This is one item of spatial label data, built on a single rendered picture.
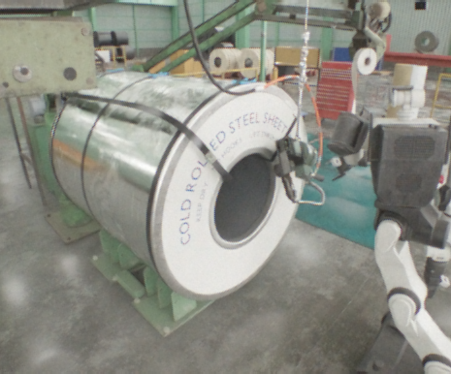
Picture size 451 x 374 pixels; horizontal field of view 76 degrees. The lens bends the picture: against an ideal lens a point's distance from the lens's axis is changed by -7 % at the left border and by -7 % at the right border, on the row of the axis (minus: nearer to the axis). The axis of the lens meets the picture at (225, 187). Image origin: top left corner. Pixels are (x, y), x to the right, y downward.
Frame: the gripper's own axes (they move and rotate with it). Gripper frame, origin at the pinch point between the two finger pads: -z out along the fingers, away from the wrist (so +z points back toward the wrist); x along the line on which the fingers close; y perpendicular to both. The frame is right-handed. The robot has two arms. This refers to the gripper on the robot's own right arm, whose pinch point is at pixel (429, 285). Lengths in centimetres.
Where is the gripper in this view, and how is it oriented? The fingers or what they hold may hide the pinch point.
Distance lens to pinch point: 176.8
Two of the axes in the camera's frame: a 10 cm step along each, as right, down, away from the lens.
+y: -9.3, -0.5, 3.5
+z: -1.5, -8.4, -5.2
